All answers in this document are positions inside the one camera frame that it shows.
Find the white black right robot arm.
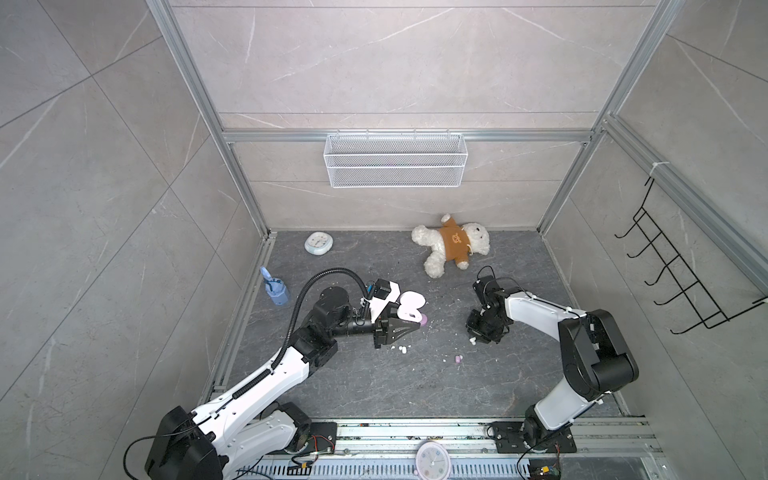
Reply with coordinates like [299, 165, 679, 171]
[466, 273, 639, 452]

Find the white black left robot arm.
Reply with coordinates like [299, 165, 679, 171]
[144, 267, 426, 479]

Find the white teddy bear brown hoodie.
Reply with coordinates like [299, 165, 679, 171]
[411, 213, 490, 279]

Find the light blue round clock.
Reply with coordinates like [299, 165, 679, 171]
[304, 231, 334, 256]

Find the white wire mesh basket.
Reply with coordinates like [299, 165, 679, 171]
[323, 132, 468, 188]

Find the black wire hook rack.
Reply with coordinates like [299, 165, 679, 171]
[614, 176, 767, 336]

